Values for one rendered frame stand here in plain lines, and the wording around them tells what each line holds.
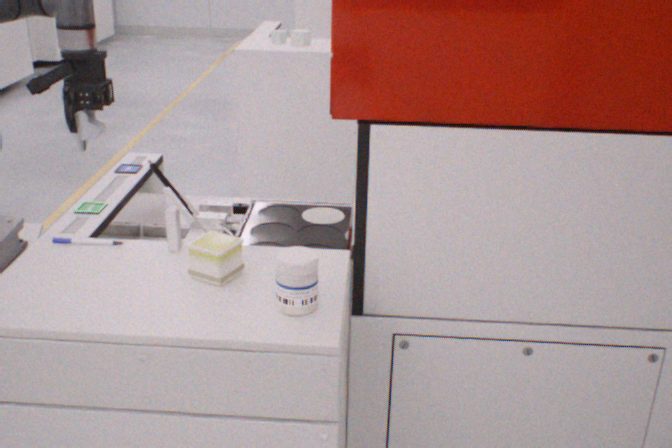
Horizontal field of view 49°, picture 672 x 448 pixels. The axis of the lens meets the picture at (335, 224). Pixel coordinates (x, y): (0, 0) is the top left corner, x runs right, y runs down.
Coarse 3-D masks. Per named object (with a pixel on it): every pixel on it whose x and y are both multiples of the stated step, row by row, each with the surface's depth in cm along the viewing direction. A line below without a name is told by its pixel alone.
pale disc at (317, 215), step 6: (312, 210) 181; (318, 210) 181; (324, 210) 181; (330, 210) 181; (336, 210) 181; (306, 216) 178; (312, 216) 178; (318, 216) 178; (324, 216) 178; (330, 216) 178; (336, 216) 178; (342, 216) 178; (312, 222) 174; (318, 222) 174; (324, 222) 174; (330, 222) 175; (336, 222) 175
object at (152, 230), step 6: (144, 228) 183; (150, 228) 183; (156, 228) 183; (162, 228) 183; (186, 228) 182; (234, 228) 182; (144, 234) 184; (150, 234) 184; (156, 234) 183; (162, 234) 183; (186, 234) 183; (234, 234) 182
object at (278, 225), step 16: (256, 208) 181; (272, 208) 182; (288, 208) 182; (304, 208) 182; (336, 208) 183; (256, 224) 172; (272, 224) 173; (288, 224) 173; (304, 224) 173; (320, 224) 173; (336, 224) 173; (256, 240) 164; (272, 240) 165; (288, 240) 165; (304, 240) 165; (320, 240) 165; (336, 240) 165
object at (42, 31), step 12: (96, 0) 827; (108, 0) 863; (96, 12) 829; (108, 12) 865; (36, 24) 724; (48, 24) 723; (96, 24) 830; (108, 24) 867; (36, 36) 729; (48, 36) 728; (108, 36) 868; (36, 48) 734; (48, 48) 733; (36, 60) 744; (48, 60) 738
